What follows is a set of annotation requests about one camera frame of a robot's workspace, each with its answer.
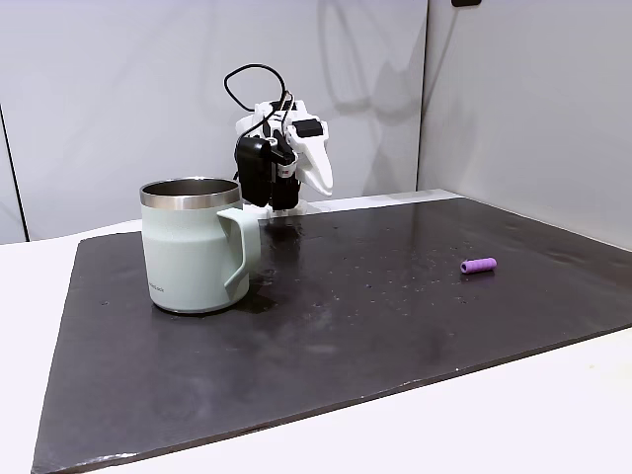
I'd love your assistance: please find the black camera box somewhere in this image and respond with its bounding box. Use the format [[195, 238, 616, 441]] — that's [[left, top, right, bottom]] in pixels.
[[234, 136, 276, 209]]

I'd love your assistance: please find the black table mat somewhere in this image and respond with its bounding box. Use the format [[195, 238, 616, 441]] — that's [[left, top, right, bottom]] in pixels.
[[30, 190, 632, 474]]

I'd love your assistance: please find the black cable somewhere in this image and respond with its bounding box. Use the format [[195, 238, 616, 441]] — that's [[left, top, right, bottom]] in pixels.
[[223, 63, 298, 142]]

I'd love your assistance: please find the purple ribbed pen grip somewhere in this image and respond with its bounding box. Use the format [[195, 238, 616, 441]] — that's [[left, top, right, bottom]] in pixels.
[[459, 257, 499, 276]]

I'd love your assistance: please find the pale green steel-rimmed mug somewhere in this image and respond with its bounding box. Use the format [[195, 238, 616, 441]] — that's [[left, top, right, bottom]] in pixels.
[[138, 177, 263, 316]]

